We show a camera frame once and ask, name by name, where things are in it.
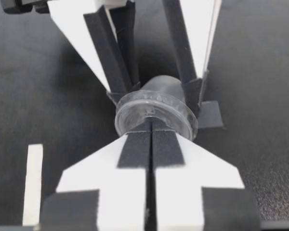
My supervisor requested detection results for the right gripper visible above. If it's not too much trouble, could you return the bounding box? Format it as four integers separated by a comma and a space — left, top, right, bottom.
0, 0, 142, 105

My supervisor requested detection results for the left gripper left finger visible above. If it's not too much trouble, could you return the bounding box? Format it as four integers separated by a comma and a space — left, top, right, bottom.
39, 131, 152, 231

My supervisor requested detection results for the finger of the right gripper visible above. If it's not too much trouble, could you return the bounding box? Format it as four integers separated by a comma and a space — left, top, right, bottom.
162, 0, 223, 115

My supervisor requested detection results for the small clear plastic cup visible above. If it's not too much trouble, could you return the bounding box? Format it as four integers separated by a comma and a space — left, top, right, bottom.
114, 74, 198, 143

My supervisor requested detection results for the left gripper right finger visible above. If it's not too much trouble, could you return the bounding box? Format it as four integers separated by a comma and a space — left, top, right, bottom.
150, 129, 263, 231

